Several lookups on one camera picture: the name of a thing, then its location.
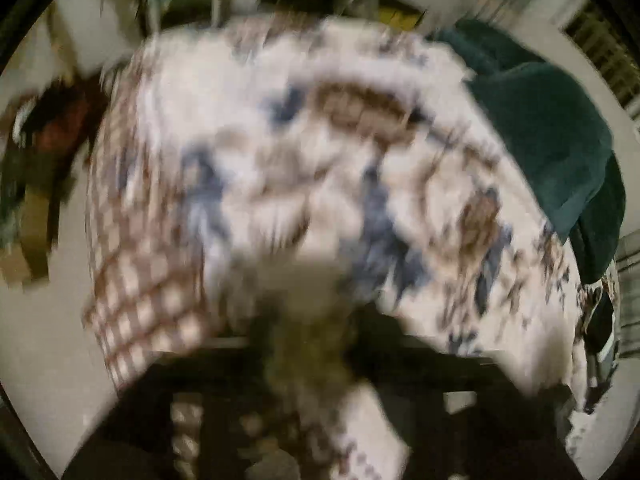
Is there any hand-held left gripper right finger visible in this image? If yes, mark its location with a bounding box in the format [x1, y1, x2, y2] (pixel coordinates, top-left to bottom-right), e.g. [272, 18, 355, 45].
[350, 304, 583, 480]

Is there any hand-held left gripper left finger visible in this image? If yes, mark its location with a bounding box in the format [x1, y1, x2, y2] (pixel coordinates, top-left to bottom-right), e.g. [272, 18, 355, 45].
[64, 341, 273, 480]

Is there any olive small cloth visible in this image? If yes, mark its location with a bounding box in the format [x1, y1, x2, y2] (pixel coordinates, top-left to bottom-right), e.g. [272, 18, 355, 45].
[249, 254, 362, 397]

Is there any white printed blanket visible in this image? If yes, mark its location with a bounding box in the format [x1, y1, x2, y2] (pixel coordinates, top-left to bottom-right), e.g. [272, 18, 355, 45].
[82, 14, 598, 480]

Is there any teal blanket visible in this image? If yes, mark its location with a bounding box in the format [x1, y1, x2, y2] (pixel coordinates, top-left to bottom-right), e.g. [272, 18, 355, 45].
[432, 19, 627, 285]

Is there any window grille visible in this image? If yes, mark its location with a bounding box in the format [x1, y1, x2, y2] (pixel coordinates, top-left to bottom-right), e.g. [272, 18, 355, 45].
[567, 4, 640, 117]

